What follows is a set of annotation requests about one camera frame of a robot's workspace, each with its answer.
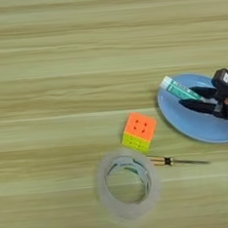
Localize green white eraser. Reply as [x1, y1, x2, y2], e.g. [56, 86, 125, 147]
[158, 72, 205, 105]

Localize orange yellow puzzle cube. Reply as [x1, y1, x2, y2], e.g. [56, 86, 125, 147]
[118, 109, 161, 155]

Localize small brass handle screwdriver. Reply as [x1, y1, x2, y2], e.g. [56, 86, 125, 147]
[146, 149, 211, 171]

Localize blue round plate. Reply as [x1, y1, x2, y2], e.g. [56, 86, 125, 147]
[154, 69, 228, 150]

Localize small black box white label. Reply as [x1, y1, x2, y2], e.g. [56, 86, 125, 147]
[209, 67, 228, 99]

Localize clear tape roll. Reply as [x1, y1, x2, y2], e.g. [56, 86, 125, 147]
[92, 145, 165, 226]

